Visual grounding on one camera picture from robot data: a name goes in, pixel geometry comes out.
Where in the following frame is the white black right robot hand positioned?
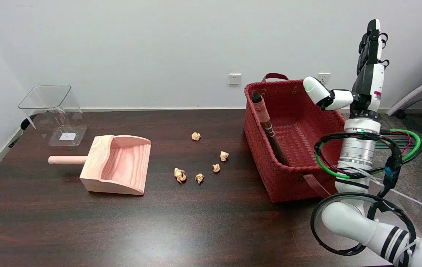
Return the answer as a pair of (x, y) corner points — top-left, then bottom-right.
(303, 19), (390, 121)

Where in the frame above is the grey office chair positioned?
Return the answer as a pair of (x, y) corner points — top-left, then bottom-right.
(386, 70), (422, 120)

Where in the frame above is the metal floor vent grille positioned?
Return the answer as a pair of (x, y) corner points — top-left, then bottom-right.
(375, 137), (422, 151)

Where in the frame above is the red woven basket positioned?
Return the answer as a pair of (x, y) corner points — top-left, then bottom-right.
(243, 73), (347, 204)

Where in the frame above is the wooden dustpan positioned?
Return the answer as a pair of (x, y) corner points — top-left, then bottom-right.
(48, 135), (152, 196)

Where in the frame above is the clear plastic container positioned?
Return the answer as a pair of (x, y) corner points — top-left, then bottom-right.
(18, 85), (88, 147)

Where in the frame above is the black and green cable loop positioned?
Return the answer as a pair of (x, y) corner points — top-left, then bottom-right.
(314, 129), (422, 198)

